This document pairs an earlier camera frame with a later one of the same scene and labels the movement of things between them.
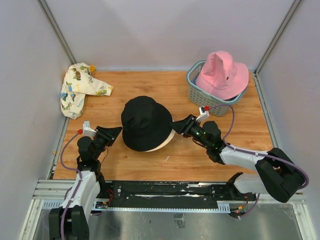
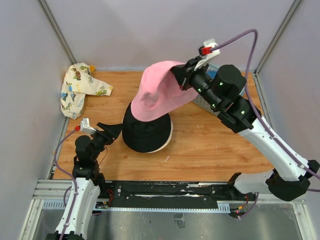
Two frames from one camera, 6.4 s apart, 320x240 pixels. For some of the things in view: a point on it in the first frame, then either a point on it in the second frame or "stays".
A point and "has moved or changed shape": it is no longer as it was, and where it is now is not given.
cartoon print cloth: [78, 83] stays
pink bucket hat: [222, 78] has moved or changed shape
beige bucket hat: [169, 139] has moved or changed shape
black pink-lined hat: [146, 124] stays
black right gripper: [184, 126] to [183, 73]
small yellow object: [92, 68] stays
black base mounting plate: [171, 194] stays
